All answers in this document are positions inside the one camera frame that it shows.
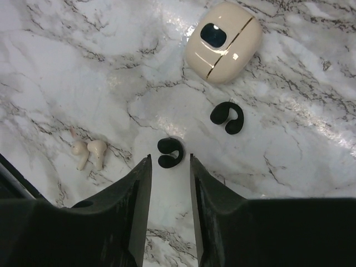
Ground white earbud left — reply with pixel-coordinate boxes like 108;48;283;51
71;141;90;171

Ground black clip earbud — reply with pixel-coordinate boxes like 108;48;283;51
210;102;244;135
157;137;181;169

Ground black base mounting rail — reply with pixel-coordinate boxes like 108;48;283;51
1;155;39;199

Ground beige earbud charging case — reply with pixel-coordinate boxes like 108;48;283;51
185;2;263;84

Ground white earbud right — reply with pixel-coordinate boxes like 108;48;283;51
87;140;107;171

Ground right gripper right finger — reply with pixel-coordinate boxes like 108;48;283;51
190;156;355;266

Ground white earbud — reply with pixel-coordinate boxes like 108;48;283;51
71;141;90;171
87;140;107;171

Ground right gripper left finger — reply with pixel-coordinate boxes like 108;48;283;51
1;156;152;266

